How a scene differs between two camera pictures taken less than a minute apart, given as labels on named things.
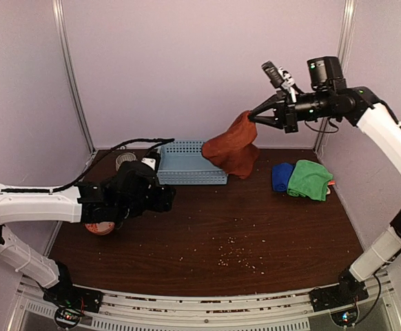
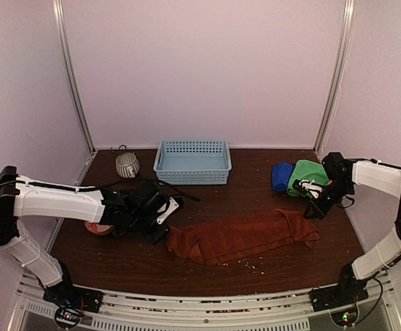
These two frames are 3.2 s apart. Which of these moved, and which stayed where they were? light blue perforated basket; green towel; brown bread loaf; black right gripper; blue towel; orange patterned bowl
Moved: black right gripper; brown bread loaf
Stayed: green towel; blue towel; light blue perforated basket; orange patterned bowl
